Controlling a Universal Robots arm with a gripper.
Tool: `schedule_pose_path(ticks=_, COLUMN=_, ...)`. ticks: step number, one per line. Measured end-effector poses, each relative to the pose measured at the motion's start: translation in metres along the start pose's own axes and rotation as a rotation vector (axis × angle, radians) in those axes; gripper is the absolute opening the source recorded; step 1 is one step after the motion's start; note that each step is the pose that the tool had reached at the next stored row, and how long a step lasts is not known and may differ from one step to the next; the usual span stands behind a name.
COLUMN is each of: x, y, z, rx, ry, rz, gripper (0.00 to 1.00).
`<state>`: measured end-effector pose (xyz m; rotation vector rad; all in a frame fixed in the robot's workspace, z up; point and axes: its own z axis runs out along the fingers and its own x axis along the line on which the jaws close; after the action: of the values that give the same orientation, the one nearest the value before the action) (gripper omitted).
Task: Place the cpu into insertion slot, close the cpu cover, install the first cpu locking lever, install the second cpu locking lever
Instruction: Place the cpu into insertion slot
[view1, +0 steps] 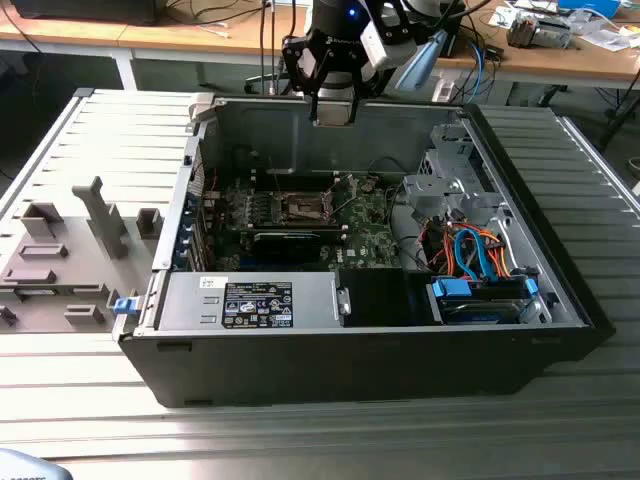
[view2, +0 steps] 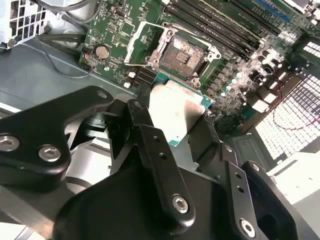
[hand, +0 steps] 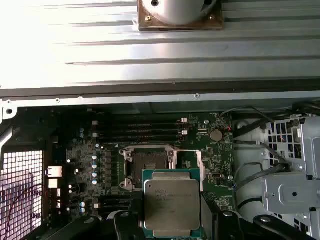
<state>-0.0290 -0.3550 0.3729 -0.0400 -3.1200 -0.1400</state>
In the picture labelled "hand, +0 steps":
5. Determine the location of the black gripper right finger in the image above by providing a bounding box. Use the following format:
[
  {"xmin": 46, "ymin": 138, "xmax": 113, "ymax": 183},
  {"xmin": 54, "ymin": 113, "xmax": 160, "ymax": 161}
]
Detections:
[{"xmin": 200, "ymin": 192, "xmax": 312, "ymax": 240}]

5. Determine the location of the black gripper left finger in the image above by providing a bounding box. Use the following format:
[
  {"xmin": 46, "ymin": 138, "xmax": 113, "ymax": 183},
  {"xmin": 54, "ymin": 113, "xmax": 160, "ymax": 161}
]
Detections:
[{"xmin": 49, "ymin": 192, "xmax": 145, "ymax": 240}]

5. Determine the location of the silver CPU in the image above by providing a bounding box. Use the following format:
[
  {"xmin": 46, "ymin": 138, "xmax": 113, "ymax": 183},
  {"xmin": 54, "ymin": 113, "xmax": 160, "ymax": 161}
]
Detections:
[{"xmin": 141, "ymin": 168, "xmax": 202, "ymax": 239}]

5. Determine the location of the metal socket cover frame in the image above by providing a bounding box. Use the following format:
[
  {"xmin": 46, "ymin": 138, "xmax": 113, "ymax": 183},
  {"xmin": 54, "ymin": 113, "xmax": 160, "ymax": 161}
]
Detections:
[{"xmin": 167, "ymin": 148, "xmax": 207, "ymax": 191}]

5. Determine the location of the CPU socket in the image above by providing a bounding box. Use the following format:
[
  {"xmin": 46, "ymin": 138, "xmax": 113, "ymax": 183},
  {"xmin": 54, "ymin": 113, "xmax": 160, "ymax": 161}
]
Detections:
[{"xmin": 118, "ymin": 146, "xmax": 179, "ymax": 191}]

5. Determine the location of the green motherboard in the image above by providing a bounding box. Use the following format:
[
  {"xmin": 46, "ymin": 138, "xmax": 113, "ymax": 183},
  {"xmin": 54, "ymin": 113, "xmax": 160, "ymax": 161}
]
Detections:
[{"xmin": 46, "ymin": 112, "xmax": 236, "ymax": 240}]

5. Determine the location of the grey metal drive cage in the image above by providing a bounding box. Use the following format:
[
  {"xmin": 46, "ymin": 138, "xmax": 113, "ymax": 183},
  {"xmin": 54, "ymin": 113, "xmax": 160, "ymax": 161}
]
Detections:
[{"xmin": 259, "ymin": 113, "xmax": 320, "ymax": 240}]

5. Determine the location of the silver coin cell battery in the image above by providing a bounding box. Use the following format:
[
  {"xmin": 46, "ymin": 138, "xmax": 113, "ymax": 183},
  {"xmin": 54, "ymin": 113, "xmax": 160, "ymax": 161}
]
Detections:
[{"xmin": 209, "ymin": 127, "xmax": 223, "ymax": 142}]

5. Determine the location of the large silver port housing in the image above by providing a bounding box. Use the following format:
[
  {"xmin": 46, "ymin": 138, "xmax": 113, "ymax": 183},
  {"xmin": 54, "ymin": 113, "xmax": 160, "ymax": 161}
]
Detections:
[{"xmin": 46, "ymin": 165, "xmax": 63, "ymax": 178}]

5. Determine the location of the black PC case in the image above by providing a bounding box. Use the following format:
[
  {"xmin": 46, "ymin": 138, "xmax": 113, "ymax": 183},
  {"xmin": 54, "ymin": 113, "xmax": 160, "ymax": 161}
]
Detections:
[{"xmin": 0, "ymin": 86, "xmax": 320, "ymax": 240}]

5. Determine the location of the black cable bundle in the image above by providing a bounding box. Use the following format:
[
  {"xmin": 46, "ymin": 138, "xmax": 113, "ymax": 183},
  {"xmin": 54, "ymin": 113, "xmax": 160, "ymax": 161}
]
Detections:
[{"xmin": 233, "ymin": 138, "xmax": 293, "ymax": 213}]

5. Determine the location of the brown square base plate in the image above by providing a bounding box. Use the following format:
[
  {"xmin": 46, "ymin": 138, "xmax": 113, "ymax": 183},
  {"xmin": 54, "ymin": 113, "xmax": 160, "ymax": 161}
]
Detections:
[{"xmin": 137, "ymin": 0, "xmax": 225, "ymax": 32}]

